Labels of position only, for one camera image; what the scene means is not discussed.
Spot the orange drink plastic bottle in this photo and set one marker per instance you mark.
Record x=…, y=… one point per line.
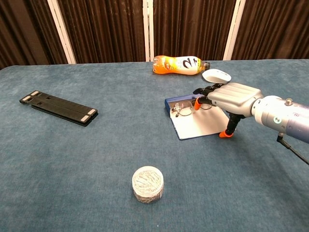
x=178, y=65

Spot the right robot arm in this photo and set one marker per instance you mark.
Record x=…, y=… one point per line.
x=285, y=116

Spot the blue glasses case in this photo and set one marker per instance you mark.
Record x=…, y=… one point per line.
x=198, y=125

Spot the brown curtain screen panel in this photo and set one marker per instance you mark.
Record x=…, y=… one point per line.
x=24, y=29
x=190, y=26
x=275, y=26
x=103, y=29

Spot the white computer mouse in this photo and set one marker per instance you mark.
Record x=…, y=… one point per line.
x=216, y=76

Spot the clear jar of paper clips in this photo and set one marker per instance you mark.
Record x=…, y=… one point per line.
x=147, y=183

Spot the black folding laptop stand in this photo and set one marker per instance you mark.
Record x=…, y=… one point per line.
x=60, y=106

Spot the black-framed eyeglasses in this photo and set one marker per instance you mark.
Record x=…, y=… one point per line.
x=183, y=107

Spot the blue table cloth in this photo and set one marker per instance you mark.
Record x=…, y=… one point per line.
x=72, y=157

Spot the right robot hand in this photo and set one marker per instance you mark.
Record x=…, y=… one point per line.
x=234, y=97

